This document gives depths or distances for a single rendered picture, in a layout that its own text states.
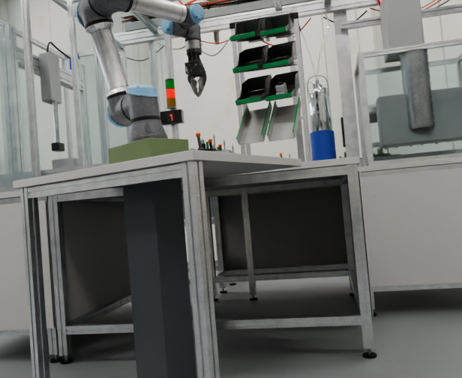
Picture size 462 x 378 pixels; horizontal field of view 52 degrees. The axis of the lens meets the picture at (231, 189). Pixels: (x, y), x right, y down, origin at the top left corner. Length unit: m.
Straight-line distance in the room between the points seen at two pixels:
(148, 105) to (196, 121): 4.57
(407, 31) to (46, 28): 6.94
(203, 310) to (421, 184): 1.79
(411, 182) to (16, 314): 2.21
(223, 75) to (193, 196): 4.93
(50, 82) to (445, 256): 2.52
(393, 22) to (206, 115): 3.59
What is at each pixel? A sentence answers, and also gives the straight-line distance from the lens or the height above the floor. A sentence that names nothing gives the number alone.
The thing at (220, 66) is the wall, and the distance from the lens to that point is 6.31.
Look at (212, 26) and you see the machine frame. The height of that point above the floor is 2.03.
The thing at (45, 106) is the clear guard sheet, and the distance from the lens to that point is 3.74.
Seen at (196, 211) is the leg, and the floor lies 0.68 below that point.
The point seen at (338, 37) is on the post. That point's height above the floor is 1.83.
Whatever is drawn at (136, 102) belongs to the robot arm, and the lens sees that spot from 1.87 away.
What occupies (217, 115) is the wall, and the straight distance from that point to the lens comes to 6.21.
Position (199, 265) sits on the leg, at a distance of 1.39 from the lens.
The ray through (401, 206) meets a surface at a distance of 2.87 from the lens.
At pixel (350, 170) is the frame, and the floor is 0.80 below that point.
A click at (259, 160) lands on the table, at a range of 1.66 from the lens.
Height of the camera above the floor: 0.68
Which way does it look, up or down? 2 degrees up
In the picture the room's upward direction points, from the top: 5 degrees counter-clockwise
